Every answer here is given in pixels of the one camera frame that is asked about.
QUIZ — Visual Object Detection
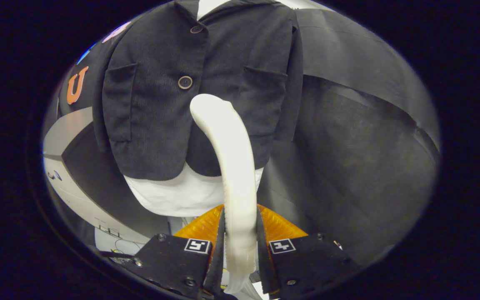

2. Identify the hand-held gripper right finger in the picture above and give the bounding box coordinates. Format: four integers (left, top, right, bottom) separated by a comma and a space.
257, 204, 359, 297

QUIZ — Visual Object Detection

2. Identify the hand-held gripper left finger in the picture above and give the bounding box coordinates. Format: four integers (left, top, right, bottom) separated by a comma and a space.
121, 204, 226, 298

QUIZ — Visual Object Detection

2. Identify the white garment steamer with hose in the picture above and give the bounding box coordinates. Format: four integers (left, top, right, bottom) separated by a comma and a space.
190, 94, 263, 297

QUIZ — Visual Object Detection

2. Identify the black button jacket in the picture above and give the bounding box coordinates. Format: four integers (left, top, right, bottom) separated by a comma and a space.
92, 0, 304, 182

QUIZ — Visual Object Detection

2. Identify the white mannequin torso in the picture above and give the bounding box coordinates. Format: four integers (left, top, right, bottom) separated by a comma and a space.
123, 0, 264, 217

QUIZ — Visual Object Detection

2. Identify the black backdrop cloth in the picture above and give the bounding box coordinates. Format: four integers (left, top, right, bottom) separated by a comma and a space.
42, 0, 440, 267

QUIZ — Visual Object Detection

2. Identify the grey drawer cabinet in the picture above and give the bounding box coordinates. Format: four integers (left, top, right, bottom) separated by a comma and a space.
42, 107, 170, 244

